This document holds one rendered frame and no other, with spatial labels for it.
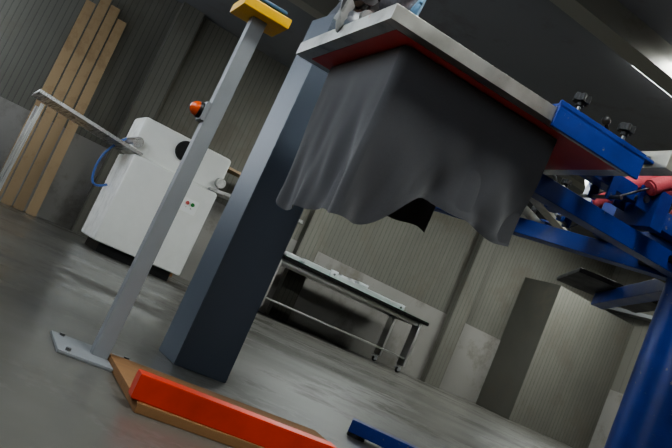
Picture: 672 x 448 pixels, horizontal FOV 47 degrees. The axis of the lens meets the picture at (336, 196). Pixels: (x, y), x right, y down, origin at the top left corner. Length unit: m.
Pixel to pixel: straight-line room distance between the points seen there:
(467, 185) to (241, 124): 8.82
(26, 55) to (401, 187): 8.51
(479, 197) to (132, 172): 5.68
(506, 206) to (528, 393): 10.82
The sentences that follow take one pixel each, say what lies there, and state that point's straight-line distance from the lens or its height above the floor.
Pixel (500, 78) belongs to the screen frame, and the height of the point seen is 0.97.
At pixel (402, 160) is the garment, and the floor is 0.71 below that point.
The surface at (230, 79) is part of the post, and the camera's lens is 1.99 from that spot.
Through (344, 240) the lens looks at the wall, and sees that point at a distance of 11.33.
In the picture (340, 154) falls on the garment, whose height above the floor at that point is 0.68.
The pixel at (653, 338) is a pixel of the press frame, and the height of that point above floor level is 0.66.
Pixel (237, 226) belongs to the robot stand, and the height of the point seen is 0.45.
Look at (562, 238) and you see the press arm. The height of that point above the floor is 0.90.
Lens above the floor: 0.31
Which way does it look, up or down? 8 degrees up
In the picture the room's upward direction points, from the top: 24 degrees clockwise
